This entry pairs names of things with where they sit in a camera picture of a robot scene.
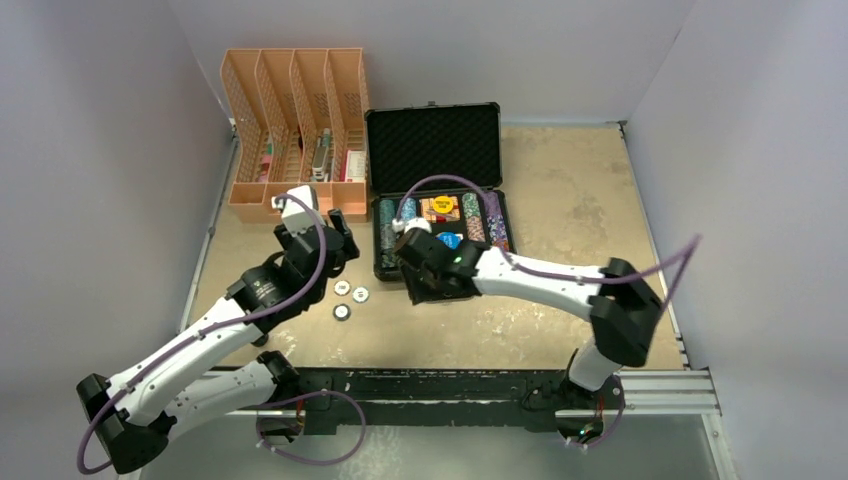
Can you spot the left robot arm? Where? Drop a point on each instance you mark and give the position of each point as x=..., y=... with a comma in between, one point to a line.
x=136, y=413

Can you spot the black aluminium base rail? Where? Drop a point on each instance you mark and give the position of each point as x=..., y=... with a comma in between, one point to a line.
x=536, y=400

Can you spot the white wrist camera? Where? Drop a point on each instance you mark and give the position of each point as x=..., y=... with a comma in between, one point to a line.
x=400, y=226
x=298, y=208

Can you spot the black poker chip case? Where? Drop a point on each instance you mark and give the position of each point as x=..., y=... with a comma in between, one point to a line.
x=407, y=144

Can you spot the white red small box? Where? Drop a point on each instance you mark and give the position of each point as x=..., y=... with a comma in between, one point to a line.
x=355, y=167

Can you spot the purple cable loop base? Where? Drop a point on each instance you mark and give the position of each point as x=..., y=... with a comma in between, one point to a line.
x=311, y=424

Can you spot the purple chip stack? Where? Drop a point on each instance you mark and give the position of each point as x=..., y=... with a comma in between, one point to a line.
x=493, y=206

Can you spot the blue round button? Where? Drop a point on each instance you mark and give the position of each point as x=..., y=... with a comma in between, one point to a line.
x=450, y=239

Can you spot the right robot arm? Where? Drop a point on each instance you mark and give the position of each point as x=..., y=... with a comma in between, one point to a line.
x=615, y=300

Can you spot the red black stamp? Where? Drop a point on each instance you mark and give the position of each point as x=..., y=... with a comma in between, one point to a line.
x=261, y=341

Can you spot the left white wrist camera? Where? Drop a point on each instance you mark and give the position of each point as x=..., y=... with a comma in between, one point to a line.
x=298, y=208

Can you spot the blue white chip stack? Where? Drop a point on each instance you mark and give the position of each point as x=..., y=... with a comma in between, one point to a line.
x=497, y=230

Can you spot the red gold card deck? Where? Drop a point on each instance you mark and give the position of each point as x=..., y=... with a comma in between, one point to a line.
x=431, y=217

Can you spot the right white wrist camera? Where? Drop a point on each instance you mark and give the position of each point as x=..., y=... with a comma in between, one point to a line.
x=400, y=226

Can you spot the peach plastic desk organizer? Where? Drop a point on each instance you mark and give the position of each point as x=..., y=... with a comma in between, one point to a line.
x=292, y=94

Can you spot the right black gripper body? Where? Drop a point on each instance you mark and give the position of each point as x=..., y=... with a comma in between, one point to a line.
x=423, y=284

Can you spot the silver stapler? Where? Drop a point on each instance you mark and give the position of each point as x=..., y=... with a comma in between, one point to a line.
x=322, y=156

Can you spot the light blue chip stack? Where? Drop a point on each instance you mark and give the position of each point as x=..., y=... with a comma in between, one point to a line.
x=409, y=209

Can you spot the yellow big blind button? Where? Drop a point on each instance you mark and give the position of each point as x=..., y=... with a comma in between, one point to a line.
x=443, y=205

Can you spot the green white chip stack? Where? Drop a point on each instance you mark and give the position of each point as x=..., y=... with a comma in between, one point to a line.
x=470, y=205

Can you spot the white teal chip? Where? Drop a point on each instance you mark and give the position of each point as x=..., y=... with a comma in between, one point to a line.
x=360, y=294

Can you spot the orange blue chip stack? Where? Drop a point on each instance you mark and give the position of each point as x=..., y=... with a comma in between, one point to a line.
x=476, y=230

